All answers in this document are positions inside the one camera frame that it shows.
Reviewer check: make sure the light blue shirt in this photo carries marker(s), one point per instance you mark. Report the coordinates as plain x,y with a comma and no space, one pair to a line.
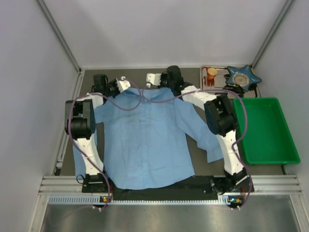
145,143

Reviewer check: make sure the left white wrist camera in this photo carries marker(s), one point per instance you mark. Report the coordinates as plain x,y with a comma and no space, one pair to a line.
122,84

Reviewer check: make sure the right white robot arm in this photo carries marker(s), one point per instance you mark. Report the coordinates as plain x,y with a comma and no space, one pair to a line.
221,120

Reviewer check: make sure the metal tray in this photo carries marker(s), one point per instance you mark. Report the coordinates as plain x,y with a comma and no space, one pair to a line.
219,83

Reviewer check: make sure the blue star-shaped dish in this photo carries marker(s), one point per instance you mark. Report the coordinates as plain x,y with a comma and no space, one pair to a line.
242,77

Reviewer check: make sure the aluminium front rail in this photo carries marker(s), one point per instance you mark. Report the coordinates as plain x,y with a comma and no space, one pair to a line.
66,190

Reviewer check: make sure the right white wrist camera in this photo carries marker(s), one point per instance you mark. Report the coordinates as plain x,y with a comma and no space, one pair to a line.
153,79

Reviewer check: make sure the orange cup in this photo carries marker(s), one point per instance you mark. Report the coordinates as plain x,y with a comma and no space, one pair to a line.
211,73

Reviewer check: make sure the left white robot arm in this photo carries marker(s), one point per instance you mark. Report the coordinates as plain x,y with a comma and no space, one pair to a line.
80,126

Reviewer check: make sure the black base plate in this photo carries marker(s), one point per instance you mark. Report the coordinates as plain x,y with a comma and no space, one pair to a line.
193,188

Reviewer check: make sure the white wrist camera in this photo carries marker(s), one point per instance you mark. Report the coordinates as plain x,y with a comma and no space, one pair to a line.
122,84
153,79

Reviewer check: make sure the green plastic bin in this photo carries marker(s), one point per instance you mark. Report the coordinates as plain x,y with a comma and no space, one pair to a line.
268,139

